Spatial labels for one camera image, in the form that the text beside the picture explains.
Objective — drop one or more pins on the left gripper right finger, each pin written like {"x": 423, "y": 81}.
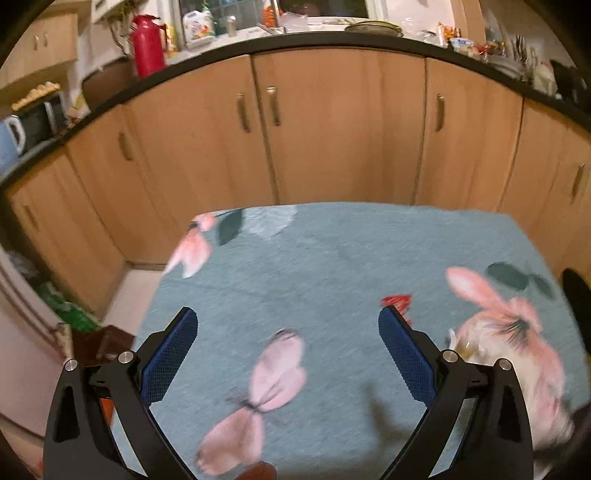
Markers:
{"x": 497, "y": 443}

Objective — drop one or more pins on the blue floral tablecloth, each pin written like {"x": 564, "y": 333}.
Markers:
{"x": 323, "y": 270}

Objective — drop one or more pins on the red cigarette pack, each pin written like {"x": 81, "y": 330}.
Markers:
{"x": 401, "y": 303}

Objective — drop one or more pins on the stacked ceramic bowls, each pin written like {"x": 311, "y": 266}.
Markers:
{"x": 507, "y": 66}

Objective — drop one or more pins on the white detergent jug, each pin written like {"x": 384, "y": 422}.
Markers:
{"x": 198, "y": 26}

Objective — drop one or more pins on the eggs tray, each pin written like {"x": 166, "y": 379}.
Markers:
{"x": 37, "y": 93}

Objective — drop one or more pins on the brown rice cooker pot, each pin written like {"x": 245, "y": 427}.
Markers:
{"x": 107, "y": 81}

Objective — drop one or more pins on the red thermos flask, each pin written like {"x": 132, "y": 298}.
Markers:
{"x": 149, "y": 44}

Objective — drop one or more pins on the woven basket bowl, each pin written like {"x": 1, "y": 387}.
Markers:
{"x": 376, "y": 27}

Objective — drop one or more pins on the blue electric kettle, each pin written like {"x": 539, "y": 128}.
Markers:
{"x": 12, "y": 142}

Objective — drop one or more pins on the wooden upper cabinet left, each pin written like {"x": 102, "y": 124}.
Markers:
{"x": 47, "y": 42}

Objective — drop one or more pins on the window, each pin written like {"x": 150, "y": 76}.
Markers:
{"x": 244, "y": 14}

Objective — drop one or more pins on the microwave oven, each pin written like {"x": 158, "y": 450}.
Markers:
{"x": 43, "y": 120}

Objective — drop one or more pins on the wooden base cabinets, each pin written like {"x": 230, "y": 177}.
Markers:
{"x": 254, "y": 125}

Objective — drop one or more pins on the black clay pot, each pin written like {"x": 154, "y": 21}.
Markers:
{"x": 571, "y": 85}

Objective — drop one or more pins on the clear plastic bag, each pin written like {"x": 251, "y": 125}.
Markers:
{"x": 515, "y": 343}

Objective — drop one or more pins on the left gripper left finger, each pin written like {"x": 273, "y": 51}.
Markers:
{"x": 78, "y": 441}

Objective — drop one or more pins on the black gold-rim trash bin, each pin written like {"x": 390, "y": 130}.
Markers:
{"x": 578, "y": 295}

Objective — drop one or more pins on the person's left hand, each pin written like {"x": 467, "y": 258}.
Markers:
{"x": 259, "y": 471}

